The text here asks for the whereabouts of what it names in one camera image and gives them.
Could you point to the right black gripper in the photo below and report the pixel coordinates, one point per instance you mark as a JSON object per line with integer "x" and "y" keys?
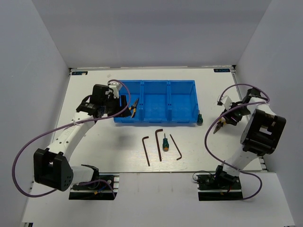
{"x": 229, "y": 120}

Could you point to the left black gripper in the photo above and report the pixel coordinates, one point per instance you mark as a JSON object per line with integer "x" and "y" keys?
{"x": 124, "y": 102}

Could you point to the yellow-handled needle-nose pliers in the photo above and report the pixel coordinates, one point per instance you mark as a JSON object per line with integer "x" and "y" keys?
{"x": 133, "y": 108}

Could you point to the orange-handled small pliers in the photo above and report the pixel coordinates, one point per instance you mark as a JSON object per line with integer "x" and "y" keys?
{"x": 219, "y": 125}

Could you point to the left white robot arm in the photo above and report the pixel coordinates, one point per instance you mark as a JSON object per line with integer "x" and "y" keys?
{"x": 51, "y": 165}

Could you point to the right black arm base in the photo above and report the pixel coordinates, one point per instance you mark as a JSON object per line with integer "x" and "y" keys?
{"x": 218, "y": 186}

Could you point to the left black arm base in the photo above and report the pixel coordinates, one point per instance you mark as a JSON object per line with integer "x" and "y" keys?
{"x": 98, "y": 191}

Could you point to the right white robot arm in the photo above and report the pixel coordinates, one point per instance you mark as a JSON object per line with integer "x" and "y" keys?
{"x": 260, "y": 136}

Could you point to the small green stubby screwdriver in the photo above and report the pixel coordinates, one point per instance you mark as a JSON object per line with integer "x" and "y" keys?
{"x": 199, "y": 120}

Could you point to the blue three-compartment plastic bin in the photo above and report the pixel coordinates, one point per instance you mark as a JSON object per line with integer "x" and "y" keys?
{"x": 161, "y": 101}

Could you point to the middle large hex key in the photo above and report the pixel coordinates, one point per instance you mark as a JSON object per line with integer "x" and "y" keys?
{"x": 158, "y": 144}

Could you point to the right corner logo sticker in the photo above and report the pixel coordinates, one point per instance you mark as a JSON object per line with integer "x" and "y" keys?
{"x": 222, "y": 70}

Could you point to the corner logo sticker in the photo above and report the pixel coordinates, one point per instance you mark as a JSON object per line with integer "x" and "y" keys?
{"x": 222, "y": 70}
{"x": 79, "y": 73}

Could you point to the green orange-tipped screwdriver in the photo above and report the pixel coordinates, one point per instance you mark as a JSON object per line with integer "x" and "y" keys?
{"x": 165, "y": 144}

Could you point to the right thin hex key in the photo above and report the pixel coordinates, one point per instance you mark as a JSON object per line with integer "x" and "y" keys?
{"x": 180, "y": 154}

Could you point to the left dark hex key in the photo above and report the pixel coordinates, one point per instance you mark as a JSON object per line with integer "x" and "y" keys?
{"x": 145, "y": 150}

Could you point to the left corner logo sticker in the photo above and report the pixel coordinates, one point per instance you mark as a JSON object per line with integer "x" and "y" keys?
{"x": 79, "y": 73}

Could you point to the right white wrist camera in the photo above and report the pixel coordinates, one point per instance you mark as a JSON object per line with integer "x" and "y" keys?
{"x": 224, "y": 101}

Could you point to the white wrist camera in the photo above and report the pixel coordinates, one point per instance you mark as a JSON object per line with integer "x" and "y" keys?
{"x": 115, "y": 86}
{"x": 224, "y": 101}

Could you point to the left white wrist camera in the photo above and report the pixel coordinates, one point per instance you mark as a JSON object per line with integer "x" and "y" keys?
{"x": 115, "y": 86}

